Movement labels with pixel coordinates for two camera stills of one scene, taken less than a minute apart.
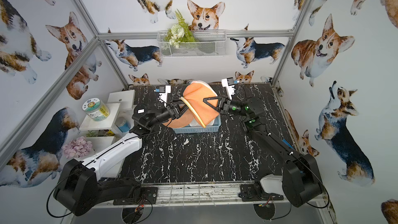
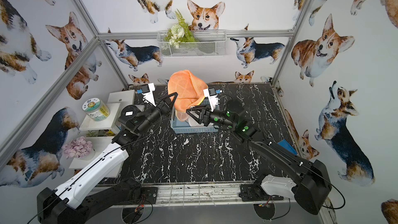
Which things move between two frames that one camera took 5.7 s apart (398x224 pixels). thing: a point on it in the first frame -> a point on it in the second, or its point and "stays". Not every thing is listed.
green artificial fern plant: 179,32 stays
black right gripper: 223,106 -> 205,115
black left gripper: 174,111 -> 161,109
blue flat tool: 287,144 stays
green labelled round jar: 96,109 stays
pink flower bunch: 79,147 stays
